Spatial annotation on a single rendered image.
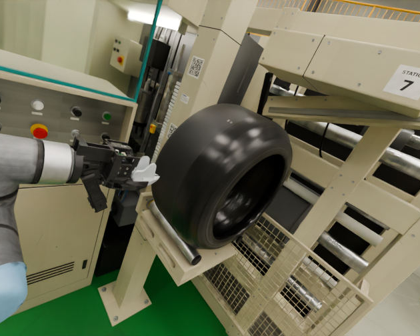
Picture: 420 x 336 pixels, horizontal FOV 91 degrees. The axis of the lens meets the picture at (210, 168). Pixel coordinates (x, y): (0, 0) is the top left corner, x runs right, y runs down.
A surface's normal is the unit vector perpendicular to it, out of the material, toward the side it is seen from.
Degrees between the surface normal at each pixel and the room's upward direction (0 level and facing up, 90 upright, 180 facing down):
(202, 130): 51
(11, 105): 90
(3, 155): 57
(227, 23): 90
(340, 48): 90
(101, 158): 91
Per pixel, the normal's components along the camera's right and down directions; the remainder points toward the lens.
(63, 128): 0.64, 0.52
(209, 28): -0.67, 0.01
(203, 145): -0.37, -0.44
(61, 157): 0.78, -0.23
